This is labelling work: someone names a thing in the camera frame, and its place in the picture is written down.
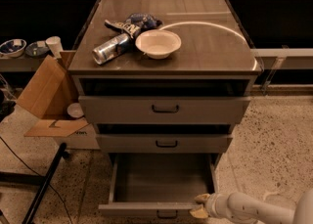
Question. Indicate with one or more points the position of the silver blue drink can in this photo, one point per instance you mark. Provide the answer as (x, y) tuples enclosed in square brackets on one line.
[(112, 49)]

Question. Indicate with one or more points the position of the blue crumpled chip bag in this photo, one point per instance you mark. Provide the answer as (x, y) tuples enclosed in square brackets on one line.
[(135, 24)]

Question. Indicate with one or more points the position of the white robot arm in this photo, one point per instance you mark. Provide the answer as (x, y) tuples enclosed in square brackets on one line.
[(239, 208)]

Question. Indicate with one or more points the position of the black metal stand leg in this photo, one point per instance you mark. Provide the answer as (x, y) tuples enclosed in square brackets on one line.
[(41, 181)]

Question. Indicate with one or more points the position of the grey drawer cabinet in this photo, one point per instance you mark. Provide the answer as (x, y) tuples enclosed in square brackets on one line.
[(214, 60)]

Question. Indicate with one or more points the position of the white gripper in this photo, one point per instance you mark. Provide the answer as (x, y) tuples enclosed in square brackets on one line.
[(213, 205)]

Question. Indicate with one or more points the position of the blue patterned bowl left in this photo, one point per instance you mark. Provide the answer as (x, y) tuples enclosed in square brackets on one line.
[(12, 48)]

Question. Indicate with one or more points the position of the small white bowl in box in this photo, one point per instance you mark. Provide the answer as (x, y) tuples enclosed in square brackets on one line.
[(75, 111)]

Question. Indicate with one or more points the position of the grey bottom drawer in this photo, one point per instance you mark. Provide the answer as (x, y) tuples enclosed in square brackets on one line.
[(162, 186)]

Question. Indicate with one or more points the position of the white paper cup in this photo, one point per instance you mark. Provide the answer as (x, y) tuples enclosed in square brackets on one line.
[(55, 45)]

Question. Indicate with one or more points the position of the open cardboard box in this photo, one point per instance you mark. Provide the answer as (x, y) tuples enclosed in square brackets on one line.
[(46, 96)]

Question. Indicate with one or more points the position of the blue patterned bowl right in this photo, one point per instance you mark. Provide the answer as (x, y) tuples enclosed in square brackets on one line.
[(38, 49)]

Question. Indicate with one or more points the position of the grey middle drawer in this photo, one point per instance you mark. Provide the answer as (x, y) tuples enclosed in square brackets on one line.
[(164, 143)]

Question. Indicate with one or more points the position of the grey top drawer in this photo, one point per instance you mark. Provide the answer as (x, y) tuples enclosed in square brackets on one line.
[(163, 110)]

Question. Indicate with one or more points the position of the grey drawer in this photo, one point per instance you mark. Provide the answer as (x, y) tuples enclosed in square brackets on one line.
[(163, 110), (162, 186), (164, 143)]

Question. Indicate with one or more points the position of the blue patterned bowl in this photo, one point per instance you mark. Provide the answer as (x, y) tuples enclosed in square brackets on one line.
[(38, 49), (12, 48)]

